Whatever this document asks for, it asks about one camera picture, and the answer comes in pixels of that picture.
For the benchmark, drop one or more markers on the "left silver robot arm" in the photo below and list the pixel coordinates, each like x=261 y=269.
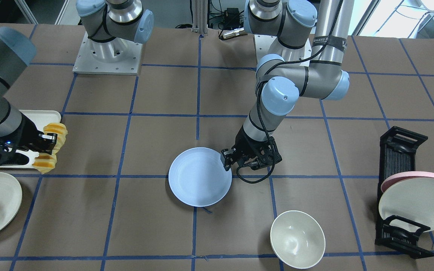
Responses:
x=304 y=61

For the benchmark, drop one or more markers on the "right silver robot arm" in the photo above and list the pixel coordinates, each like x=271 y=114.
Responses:
x=16 y=53

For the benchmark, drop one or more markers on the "black dish rack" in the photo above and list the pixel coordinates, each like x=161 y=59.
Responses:
x=398 y=147

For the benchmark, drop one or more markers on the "pink plate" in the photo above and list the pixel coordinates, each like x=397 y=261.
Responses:
x=395 y=178

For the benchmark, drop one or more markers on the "light blue plate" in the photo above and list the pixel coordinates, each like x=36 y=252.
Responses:
x=197 y=177

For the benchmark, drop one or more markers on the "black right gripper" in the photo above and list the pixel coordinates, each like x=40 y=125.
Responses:
x=28 y=134

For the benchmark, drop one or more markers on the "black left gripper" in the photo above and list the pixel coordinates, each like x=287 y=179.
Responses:
x=245 y=143

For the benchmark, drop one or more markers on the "cream plate in rack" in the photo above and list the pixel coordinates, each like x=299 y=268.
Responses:
x=412 y=199

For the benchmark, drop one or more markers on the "white rectangular tray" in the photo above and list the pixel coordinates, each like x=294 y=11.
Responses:
x=40 y=118

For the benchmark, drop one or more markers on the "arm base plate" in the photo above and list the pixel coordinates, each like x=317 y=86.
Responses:
x=117 y=57
x=266 y=44

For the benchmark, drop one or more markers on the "white ceramic bowl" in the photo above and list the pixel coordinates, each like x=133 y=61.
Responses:
x=297 y=239

